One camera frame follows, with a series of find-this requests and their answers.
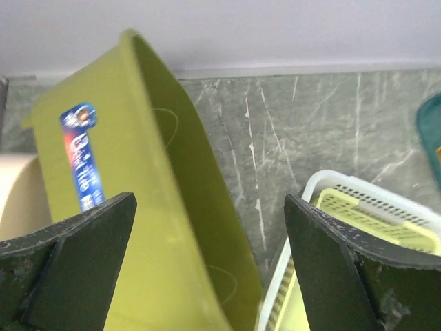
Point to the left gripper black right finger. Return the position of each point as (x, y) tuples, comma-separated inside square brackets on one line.
[(352, 280)]

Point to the pale yellow perforated basket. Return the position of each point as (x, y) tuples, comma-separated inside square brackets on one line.
[(379, 217)]

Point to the olive green plastic tub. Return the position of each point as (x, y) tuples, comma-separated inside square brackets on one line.
[(124, 123)]

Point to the translucent blue plastic container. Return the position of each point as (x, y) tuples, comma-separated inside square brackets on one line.
[(428, 127)]

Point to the beige cylindrical roll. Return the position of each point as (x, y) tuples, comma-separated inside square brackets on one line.
[(24, 202)]

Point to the white plastic tray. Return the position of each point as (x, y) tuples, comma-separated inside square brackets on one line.
[(330, 179)]

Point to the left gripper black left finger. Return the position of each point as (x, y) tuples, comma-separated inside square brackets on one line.
[(63, 276)]

